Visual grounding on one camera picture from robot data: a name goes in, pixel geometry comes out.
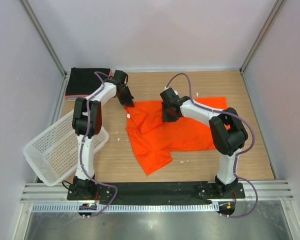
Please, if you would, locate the pink folded t-shirt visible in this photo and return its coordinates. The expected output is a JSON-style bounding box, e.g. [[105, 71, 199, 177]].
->
[[64, 69, 115, 100]]

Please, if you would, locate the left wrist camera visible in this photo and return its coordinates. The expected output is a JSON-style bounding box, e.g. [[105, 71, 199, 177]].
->
[[163, 86, 178, 96]]

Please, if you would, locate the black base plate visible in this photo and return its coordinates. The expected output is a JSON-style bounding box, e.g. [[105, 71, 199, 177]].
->
[[67, 181, 246, 206]]

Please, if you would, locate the white slotted cable duct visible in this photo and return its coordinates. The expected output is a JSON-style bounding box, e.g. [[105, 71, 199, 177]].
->
[[32, 202, 219, 213]]

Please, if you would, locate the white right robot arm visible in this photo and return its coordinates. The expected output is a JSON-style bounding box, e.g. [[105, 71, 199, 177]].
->
[[160, 87, 248, 198]]

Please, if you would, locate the orange t-shirt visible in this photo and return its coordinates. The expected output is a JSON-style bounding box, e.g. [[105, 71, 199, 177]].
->
[[125, 100, 215, 176]]

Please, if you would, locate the white plastic basket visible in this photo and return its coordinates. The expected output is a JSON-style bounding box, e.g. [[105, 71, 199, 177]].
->
[[23, 111, 109, 187]]

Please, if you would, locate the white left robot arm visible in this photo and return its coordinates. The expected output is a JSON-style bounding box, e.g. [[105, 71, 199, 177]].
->
[[67, 70, 135, 200]]

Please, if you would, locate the aluminium frame rail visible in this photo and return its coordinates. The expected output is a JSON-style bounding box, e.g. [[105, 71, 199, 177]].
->
[[20, 180, 294, 205]]

